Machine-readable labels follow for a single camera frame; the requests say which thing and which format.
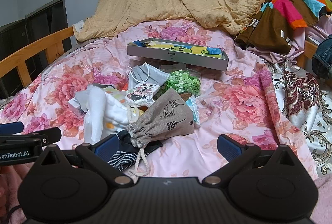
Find black white striped sock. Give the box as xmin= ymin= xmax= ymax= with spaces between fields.
xmin=106 ymin=130 xmax=164 ymax=172

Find striped colourful sock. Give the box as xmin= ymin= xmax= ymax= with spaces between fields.
xmin=103 ymin=86 xmax=144 ymax=136

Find grey cleaning cloth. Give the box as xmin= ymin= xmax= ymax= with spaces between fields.
xmin=67 ymin=90 xmax=89 ymax=117

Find cartoon printed sponge pad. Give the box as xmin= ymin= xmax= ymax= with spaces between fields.
xmin=125 ymin=82 xmax=160 ymax=107

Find beige linen drawstring pouch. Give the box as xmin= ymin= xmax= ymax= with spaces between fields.
xmin=126 ymin=88 xmax=195 ymax=182

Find person's left hand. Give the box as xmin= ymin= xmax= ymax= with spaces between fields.
xmin=1 ymin=163 xmax=33 ymax=223

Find pink floral bedsheet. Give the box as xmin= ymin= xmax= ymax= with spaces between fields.
xmin=1 ymin=20 xmax=318 ymax=179

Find jar of green paper stars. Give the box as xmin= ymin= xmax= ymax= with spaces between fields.
xmin=154 ymin=63 xmax=201 ymax=100

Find gold maroon brocade bedcover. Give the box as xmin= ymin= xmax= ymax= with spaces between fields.
xmin=266 ymin=60 xmax=331 ymax=177

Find grey face mask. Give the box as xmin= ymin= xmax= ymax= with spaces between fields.
xmin=128 ymin=63 xmax=170 ymax=90

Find cartoon frog towel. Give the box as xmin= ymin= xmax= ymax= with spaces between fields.
xmin=133 ymin=41 xmax=222 ymax=58

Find grey shallow tray box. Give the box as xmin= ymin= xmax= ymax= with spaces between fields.
xmin=127 ymin=38 xmax=228 ymax=71

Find blue jeans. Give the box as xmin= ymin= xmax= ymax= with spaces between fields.
xmin=312 ymin=34 xmax=332 ymax=80

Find colourful brown patterned cloth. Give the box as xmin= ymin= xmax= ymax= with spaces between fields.
xmin=236 ymin=0 xmax=331 ymax=55

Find wooden bed rail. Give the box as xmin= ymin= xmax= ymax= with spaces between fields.
xmin=0 ymin=27 xmax=74 ymax=87

